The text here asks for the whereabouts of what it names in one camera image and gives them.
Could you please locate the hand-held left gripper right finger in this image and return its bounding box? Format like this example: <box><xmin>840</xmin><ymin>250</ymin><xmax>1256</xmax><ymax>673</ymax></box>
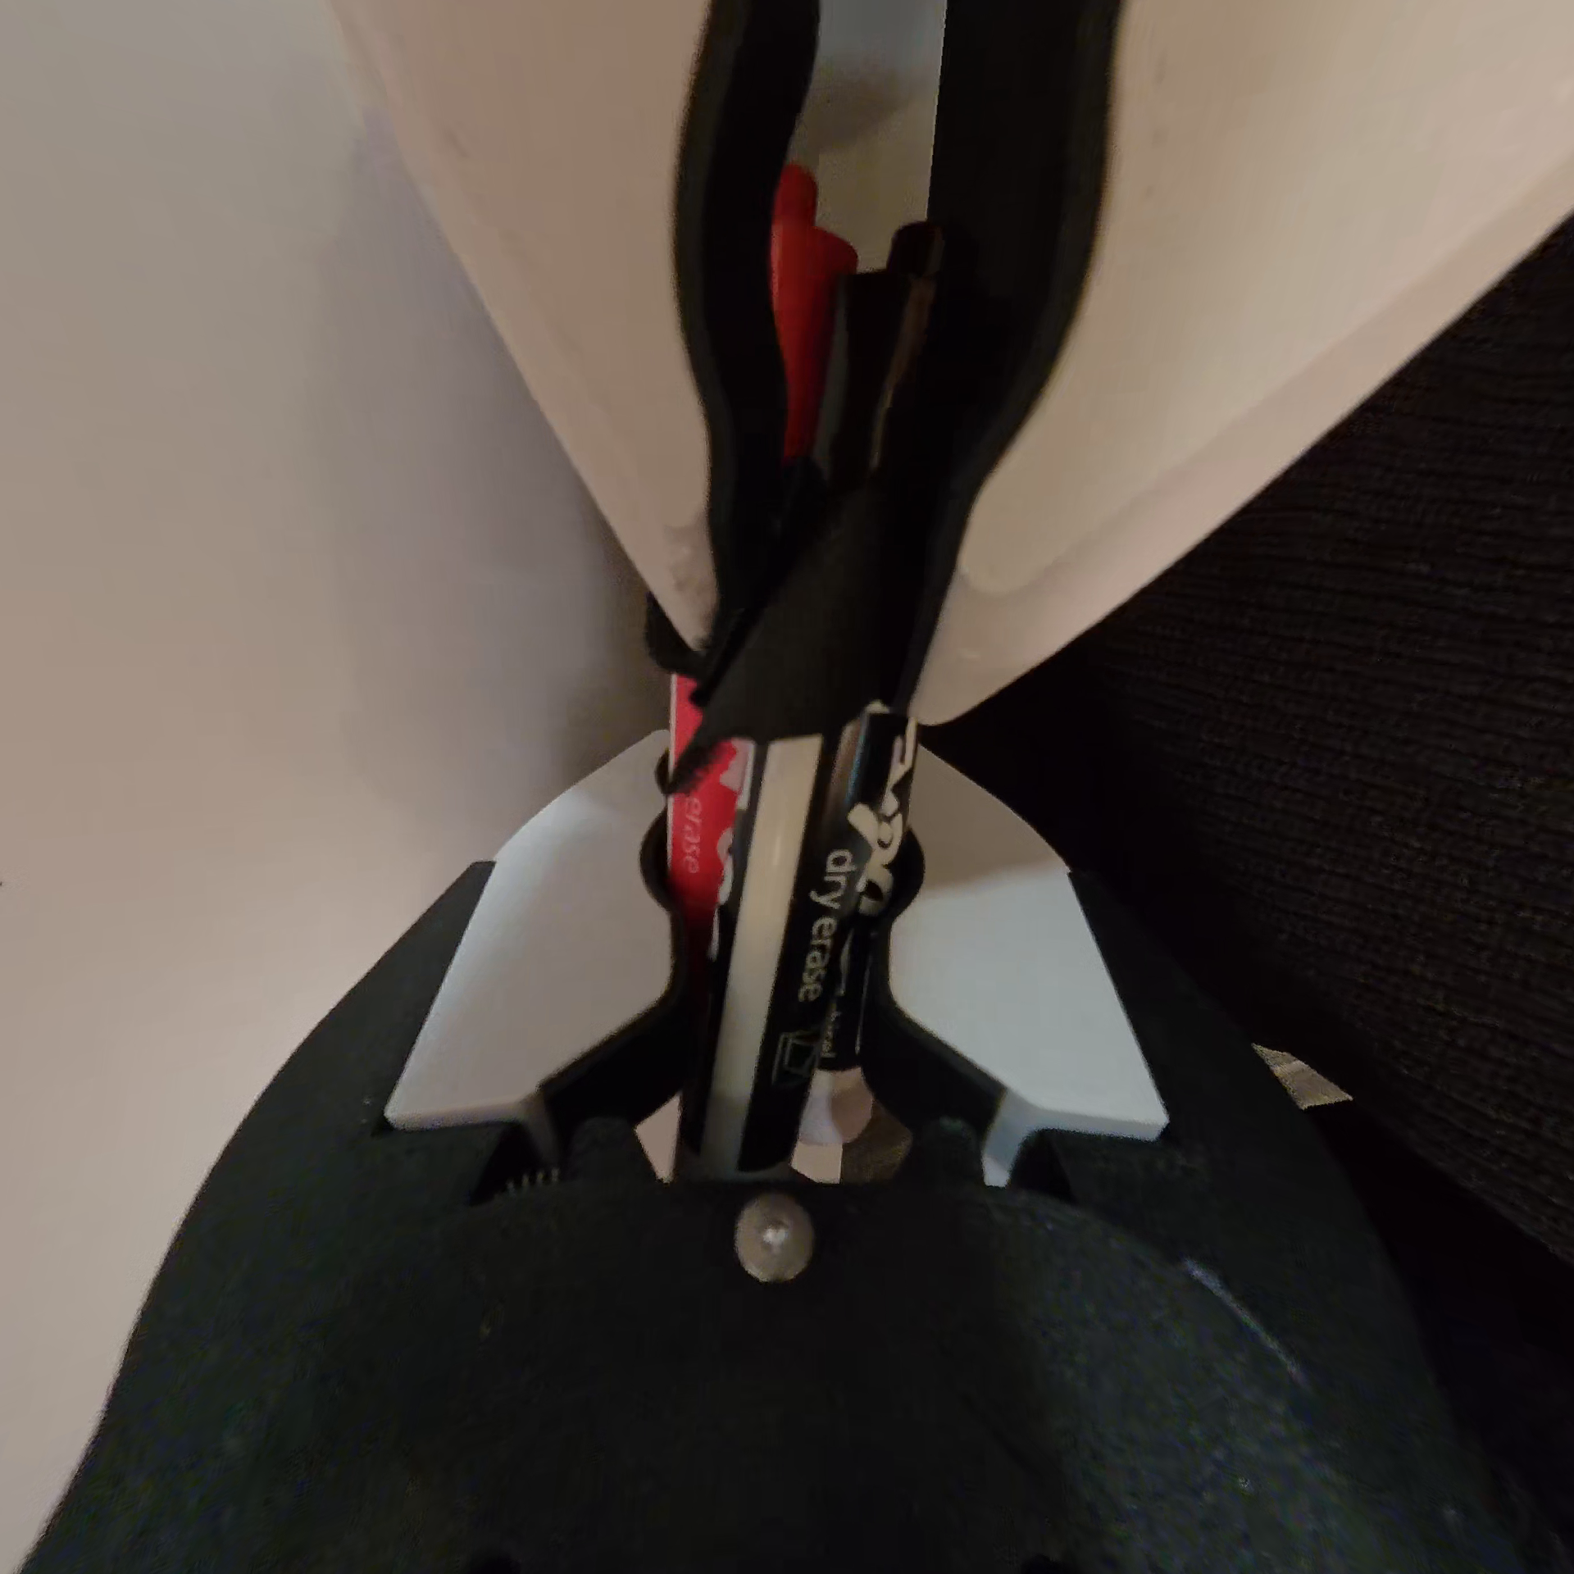
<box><xmin>865</xmin><ymin>745</ymin><xmax>1170</xmax><ymax>1189</ymax></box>

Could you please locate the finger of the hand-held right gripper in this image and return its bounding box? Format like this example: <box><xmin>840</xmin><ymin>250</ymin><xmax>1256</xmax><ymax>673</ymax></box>
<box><xmin>917</xmin><ymin>0</ymin><xmax>1574</xmax><ymax>730</ymax></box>
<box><xmin>332</xmin><ymin>0</ymin><xmax>814</xmax><ymax>647</ymax></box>

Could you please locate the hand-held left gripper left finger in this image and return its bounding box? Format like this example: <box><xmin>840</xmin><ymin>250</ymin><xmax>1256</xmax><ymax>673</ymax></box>
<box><xmin>385</xmin><ymin>780</ymin><xmax>705</xmax><ymax>1164</ymax></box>

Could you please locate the red dry erase marker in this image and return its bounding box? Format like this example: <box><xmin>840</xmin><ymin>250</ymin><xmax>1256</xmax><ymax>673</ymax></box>
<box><xmin>662</xmin><ymin>164</ymin><xmax>866</xmax><ymax>968</ymax></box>

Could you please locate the black velcro strap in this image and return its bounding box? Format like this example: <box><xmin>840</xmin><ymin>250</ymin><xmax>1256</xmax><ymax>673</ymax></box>
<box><xmin>643</xmin><ymin>462</ymin><xmax>979</xmax><ymax>791</ymax></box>

